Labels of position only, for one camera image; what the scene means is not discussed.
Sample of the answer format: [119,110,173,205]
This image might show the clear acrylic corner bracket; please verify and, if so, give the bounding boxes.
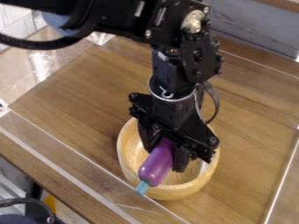
[86,31,115,46]

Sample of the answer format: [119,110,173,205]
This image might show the clear acrylic tray walls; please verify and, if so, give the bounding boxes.
[12,37,299,224]

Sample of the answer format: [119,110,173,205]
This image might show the brown wooden bowl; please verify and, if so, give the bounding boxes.
[116,118,221,200]

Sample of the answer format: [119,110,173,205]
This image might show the purple toy eggplant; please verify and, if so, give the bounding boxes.
[135,138,175,195]

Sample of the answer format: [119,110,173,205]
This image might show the black cable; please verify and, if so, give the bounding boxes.
[0,197,54,224]

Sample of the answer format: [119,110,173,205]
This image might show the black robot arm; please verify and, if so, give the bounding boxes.
[0,0,223,172]

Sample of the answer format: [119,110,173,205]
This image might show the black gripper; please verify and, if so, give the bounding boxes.
[128,93,221,172]

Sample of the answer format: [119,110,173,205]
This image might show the black clamp with screw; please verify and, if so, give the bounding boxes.
[24,201,50,224]

